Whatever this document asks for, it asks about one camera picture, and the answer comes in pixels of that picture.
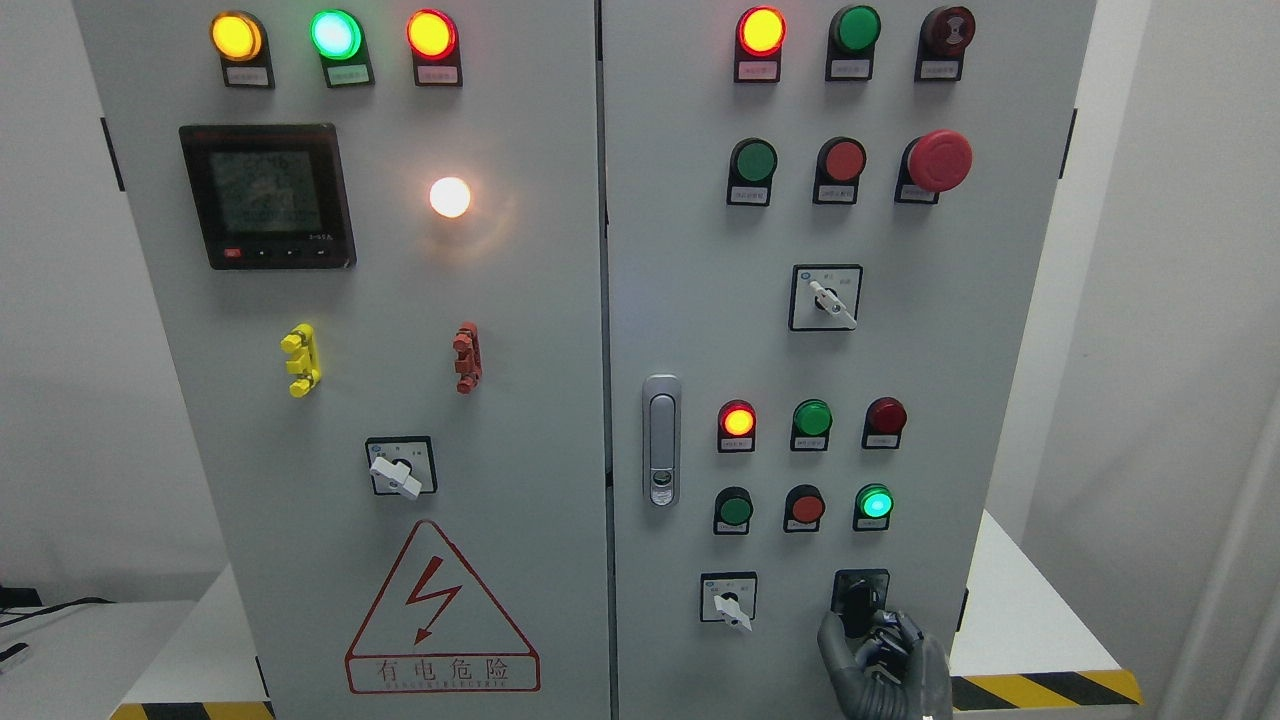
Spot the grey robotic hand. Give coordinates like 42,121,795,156
817,610,954,719

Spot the black rotary knob switch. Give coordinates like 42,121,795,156
829,569,890,639

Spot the black yellow hazard tape right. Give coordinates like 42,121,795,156
951,669,1144,711

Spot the black yellow hazard tape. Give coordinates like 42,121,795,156
951,669,1144,711
110,701,276,720

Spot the green push button lower right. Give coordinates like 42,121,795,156
851,483,893,532

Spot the red push button lower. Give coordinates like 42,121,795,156
783,484,826,533

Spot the green push button lower left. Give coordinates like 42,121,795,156
713,486,754,536

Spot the red indicator middle right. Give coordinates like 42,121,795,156
861,396,908,450

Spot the green indicator middle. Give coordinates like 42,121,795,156
790,398,833,452

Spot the red lit indicator middle left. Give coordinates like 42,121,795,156
717,398,756,454

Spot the red high voltage warning sticker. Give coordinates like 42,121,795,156
346,520,541,694

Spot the grey electrical cabinet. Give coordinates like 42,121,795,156
74,1,1094,719

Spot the red push button upper row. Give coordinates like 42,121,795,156
812,136,867,205

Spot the red emergency stop button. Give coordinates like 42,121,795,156
893,129,974,205

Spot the red terminal connector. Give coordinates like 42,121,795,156
452,322,483,395

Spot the green push button upper row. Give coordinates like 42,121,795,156
726,137,778,208

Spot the green indicator top right door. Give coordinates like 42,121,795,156
826,4,882,82

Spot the dark red buzzer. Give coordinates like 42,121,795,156
915,5,977,82

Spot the white glowing lamp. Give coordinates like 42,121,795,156
428,176,474,220

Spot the red lit indicator top right door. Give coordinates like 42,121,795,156
733,5,787,83

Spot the yellow terminal connector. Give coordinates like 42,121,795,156
279,323,323,398

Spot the black yellow hazard tape left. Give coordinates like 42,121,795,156
110,701,276,720

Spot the black digital power meter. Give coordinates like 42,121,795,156
179,123,356,270

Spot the red orange indicator light left door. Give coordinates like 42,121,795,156
404,8,463,87

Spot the green lit indicator light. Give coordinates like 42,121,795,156
308,8,375,88

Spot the black antenna device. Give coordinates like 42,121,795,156
0,585,44,611

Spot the small black white adapter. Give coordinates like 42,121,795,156
0,642,29,674

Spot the yellow indicator light top left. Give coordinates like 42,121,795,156
209,10,275,88

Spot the white selector switch lower right door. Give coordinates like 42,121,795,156
699,571,758,632

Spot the white selector switch door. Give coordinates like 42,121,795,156
365,436,438,498
699,571,758,632

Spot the silver door handle lock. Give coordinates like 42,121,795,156
643,374,681,507

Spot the white selector switch upper right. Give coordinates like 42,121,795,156
788,264,863,332

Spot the white selector switch left door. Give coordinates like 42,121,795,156
365,436,438,498

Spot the black cable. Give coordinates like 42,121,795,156
0,596,116,632

